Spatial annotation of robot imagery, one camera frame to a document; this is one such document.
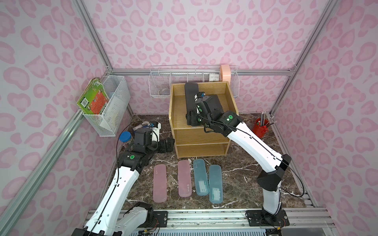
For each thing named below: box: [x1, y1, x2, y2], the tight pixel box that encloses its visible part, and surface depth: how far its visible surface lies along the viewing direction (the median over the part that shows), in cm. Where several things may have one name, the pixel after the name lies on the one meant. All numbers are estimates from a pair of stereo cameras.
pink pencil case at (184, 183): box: [177, 159, 192, 198], surface depth 88 cm
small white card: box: [208, 73, 220, 82], surface depth 94 cm
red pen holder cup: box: [252, 118, 270, 139], surface depth 103 cm
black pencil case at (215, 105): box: [207, 94, 224, 116], surface depth 54 cm
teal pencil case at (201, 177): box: [192, 158, 210, 197], surface depth 88 cm
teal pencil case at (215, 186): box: [209, 164, 224, 205], surface depth 86 cm
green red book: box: [76, 77, 110, 115], surface depth 73 cm
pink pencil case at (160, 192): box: [153, 163, 168, 203], surface depth 86 cm
